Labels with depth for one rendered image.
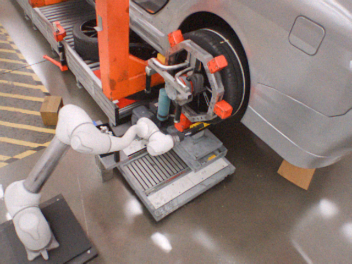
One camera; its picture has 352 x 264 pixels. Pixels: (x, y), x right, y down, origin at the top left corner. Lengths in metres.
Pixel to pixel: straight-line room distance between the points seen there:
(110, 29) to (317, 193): 2.18
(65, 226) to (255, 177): 1.63
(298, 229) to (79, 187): 1.78
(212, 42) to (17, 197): 1.44
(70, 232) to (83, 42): 1.95
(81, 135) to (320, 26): 1.20
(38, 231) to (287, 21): 1.65
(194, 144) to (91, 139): 1.23
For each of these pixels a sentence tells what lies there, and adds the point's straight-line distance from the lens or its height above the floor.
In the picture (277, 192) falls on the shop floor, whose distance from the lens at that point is 2.68.
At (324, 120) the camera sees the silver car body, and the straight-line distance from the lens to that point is 1.61.
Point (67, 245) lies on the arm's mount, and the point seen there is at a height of 0.32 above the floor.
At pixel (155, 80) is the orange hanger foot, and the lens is 2.46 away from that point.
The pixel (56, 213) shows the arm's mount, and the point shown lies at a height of 0.33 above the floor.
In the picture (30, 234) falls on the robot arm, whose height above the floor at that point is 0.56.
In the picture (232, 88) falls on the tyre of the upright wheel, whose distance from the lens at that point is 1.83.
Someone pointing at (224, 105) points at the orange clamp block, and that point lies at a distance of 1.85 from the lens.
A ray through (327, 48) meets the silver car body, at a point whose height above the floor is 1.47.
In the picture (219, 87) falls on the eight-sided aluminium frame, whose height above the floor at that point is 0.98.
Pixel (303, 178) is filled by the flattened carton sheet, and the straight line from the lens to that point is 2.89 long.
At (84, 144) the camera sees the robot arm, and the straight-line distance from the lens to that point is 1.39.
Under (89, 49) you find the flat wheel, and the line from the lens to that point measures 3.18.
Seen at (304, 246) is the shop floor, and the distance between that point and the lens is 2.53.
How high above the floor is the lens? 2.04
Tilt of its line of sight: 46 degrees down
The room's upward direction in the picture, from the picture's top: 10 degrees clockwise
